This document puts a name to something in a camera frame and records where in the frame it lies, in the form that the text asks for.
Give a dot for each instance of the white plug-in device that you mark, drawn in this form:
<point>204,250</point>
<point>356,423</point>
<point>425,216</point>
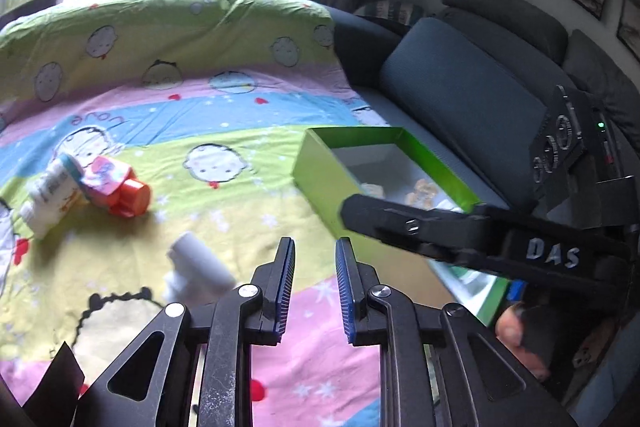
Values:
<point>197,277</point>

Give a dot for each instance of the dark grey sofa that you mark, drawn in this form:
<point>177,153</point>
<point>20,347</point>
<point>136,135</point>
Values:
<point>478,77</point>

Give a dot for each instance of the pink bottle orange cap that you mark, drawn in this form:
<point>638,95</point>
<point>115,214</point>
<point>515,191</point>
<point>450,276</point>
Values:
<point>111,184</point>

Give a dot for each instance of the striped cushion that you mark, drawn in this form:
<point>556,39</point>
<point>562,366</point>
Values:
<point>394,12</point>

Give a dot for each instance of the clear rectangular hair claw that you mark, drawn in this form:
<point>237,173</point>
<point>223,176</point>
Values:
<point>373,190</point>

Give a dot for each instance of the colourful cartoon bed sheet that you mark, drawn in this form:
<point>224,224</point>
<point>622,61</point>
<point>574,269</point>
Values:
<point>209,102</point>

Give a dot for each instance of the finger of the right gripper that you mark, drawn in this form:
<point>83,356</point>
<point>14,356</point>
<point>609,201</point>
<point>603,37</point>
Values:
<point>499,241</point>

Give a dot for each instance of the person's right hand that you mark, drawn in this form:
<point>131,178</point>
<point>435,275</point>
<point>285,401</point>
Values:
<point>509,330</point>

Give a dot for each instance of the orange translucent hair claw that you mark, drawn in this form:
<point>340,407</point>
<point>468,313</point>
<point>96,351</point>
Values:
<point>423,195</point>

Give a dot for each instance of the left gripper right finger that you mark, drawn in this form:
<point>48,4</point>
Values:
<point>439,367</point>

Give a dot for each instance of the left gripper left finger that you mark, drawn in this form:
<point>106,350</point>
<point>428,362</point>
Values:
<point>150,382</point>

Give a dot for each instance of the plain white pill bottle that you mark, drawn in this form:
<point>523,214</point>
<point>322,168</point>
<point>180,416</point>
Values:
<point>445,204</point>

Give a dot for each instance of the white bottle blue label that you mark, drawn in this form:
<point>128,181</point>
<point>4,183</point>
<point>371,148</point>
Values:
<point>50,197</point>

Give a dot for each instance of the green cardboard box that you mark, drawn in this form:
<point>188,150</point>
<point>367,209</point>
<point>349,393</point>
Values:
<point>330,166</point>

